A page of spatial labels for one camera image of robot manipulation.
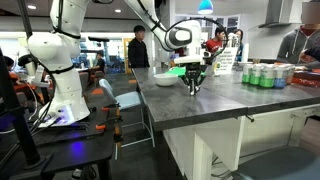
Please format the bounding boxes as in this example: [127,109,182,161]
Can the steel range hood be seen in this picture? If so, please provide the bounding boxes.
[258,0,295,30]

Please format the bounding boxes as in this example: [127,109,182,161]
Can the person with long dark hair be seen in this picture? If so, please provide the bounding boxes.
[233,28,245,63]

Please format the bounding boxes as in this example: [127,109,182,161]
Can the light blue chair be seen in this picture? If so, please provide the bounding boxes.
[98,78,156,161]

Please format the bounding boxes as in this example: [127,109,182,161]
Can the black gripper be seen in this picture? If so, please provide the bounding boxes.
[181,63,208,97]

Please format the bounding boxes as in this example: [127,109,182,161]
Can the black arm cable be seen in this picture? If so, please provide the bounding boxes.
[165,16,230,65]

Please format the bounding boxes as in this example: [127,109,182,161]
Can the white bowl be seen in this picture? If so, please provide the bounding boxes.
[153,73,179,88]

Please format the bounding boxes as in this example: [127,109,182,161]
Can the blue pendant lamp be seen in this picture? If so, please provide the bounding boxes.
[197,0,215,16]

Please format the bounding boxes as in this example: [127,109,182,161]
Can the blue drink can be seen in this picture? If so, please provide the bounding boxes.
[273,65,288,89]

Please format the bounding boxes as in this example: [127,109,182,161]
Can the person in red shirt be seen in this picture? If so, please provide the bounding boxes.
[205,26,226,55]

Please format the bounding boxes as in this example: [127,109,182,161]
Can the green drink can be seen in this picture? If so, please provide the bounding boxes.
[249,64,264,86]
[241,63,253,84]
[259,65,276,89]

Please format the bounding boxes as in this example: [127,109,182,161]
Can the white kitchen island base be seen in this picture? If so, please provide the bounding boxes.
[162,103,320,180]

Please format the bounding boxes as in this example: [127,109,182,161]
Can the black tripod pole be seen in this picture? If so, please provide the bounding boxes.
[0,0,54,172]

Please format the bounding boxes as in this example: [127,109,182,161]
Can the red flat box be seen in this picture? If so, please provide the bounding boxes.
[291,69,320,89]

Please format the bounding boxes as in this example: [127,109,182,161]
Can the person in grey hoodie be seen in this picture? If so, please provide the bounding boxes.
[276,0,320,70]

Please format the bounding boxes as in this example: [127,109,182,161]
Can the grey padded seat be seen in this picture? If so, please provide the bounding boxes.
[232,145,320,180]

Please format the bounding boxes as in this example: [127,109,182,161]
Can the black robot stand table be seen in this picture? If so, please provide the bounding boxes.
[0,105,117,180]

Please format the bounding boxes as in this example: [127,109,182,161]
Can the seated person in dark clothes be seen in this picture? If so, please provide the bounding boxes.
[89,50,107,75]

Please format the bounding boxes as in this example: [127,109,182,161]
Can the white printed sign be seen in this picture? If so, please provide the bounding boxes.
[213,46,240,76]

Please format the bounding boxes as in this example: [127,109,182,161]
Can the orange drink can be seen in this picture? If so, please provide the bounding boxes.
[285,64,296,85]

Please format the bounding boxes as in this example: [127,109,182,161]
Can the man in black clothes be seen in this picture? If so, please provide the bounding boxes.
[127,24,151,70]

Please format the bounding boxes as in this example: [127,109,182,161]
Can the orange black bar clamp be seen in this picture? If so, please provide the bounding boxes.
[95,103,124,145]

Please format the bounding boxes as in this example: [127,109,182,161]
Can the green flat board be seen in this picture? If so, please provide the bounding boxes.
[165,66,188,78]

